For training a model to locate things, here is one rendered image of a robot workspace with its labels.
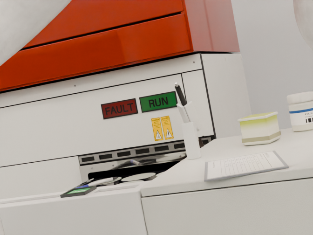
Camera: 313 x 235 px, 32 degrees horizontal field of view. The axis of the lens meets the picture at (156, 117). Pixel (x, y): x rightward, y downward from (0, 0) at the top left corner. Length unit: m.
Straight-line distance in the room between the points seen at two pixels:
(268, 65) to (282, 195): 2.14
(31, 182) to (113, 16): 0.63
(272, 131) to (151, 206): 0.42
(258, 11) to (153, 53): 1.55
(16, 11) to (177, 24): 0.83
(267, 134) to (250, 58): 1.79
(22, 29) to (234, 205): 0.47
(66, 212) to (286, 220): 0.42
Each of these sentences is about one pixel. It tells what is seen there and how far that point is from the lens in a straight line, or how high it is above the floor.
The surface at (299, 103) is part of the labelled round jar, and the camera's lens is 1.45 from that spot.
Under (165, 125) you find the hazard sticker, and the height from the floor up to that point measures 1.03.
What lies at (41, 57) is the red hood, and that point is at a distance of 1.76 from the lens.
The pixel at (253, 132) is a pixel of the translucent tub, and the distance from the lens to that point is 1.33.
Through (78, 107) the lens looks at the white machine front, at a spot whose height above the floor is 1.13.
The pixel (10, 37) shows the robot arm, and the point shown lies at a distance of 0.83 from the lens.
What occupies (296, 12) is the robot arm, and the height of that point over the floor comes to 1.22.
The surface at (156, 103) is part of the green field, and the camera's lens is 1.66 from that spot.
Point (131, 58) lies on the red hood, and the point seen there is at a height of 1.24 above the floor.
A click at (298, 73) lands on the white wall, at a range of 3.06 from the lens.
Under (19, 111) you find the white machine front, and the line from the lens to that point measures 1.87.
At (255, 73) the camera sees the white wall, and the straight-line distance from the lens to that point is 3.09.
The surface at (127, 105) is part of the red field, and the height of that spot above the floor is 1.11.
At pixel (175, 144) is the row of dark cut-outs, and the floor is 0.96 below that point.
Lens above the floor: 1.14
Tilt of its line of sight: 3 degrees down
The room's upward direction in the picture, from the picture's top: 10 degrees counter-clockwise
